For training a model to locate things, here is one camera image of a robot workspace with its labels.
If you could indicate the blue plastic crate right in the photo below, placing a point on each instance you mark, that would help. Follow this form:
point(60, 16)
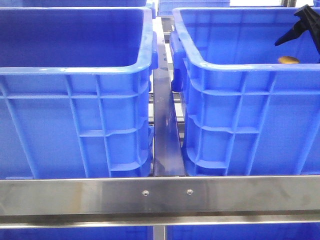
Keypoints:
point(245, 113)

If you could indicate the blue crate below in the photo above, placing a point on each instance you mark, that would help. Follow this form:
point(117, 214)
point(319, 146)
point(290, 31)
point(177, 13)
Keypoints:
point(272, 231)
point(85, 233)

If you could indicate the blue crate below left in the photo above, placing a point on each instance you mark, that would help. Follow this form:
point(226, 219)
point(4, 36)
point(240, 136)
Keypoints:
point(85, 233)

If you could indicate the blue crate below right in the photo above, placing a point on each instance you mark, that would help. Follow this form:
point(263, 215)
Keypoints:
point(272, 231)

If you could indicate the yellow push button switch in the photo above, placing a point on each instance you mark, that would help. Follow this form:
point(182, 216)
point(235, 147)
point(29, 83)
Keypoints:
point(288, 60)

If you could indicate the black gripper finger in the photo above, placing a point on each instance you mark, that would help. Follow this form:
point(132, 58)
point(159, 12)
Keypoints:
point(295, 32)
point(307, 14)

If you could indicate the blue plastic crate left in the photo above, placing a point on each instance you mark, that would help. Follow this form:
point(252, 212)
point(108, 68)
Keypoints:
point(74, 92)

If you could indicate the blue crate far centre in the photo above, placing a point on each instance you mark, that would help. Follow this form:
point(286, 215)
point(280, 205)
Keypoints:
point(165, 7)

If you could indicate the stainless steel front rail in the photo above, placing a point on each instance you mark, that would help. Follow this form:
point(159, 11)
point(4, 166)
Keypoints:
point(154, 201)

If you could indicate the blue crate far left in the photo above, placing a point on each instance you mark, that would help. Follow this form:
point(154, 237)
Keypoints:
point(79, 3)

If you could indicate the steel centre divider bar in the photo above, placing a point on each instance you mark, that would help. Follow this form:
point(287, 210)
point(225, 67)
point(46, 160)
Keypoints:
point(168, 160)

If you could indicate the blue plastic crate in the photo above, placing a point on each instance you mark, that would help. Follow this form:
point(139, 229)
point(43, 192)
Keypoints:
point(245, 113)
point(74, 92)

